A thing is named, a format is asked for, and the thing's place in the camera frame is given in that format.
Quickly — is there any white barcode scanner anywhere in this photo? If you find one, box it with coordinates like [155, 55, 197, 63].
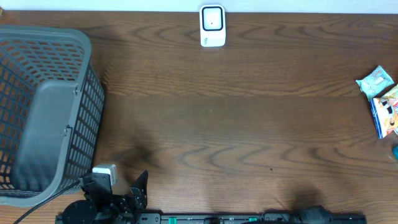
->
[199, 4, 226, 47]

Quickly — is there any light green tissue pack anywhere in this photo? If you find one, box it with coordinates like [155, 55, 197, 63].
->
[356, 65, 394, 101]

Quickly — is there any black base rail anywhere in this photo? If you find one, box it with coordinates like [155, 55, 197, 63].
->
[55, 211, 368, 224]

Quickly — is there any teal mouthwash bottle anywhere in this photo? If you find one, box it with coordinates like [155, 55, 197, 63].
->
[392, 146, 398, 160]

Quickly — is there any grey plastic shopping basket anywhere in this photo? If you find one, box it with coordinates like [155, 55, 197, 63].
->
[1, 25, 105, 207]

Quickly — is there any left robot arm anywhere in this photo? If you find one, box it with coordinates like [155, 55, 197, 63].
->
[55, 171, 149, 224]

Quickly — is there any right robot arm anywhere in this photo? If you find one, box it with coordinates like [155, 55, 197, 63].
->
[290, 206, 332, 224]

